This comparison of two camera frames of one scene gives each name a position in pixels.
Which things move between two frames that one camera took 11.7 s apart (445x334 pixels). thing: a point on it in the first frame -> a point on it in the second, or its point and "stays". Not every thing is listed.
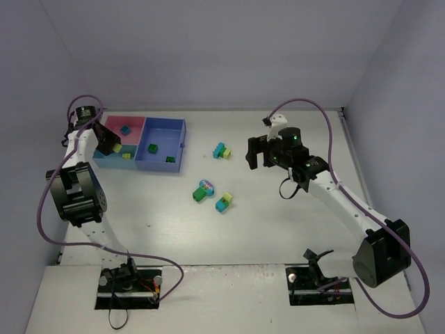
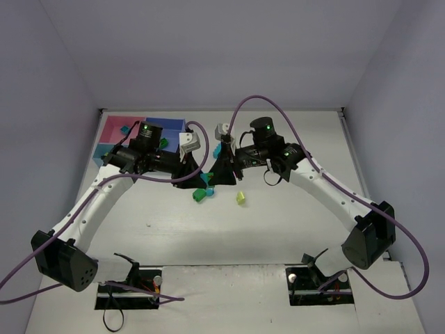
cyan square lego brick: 125,129 stays
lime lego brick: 228,197 -> 240,198
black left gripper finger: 106,139 -> 189,165
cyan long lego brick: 217,149 stays
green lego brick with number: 199,194 stays
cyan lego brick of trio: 220,207 -> 203,176
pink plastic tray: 127,124 stays
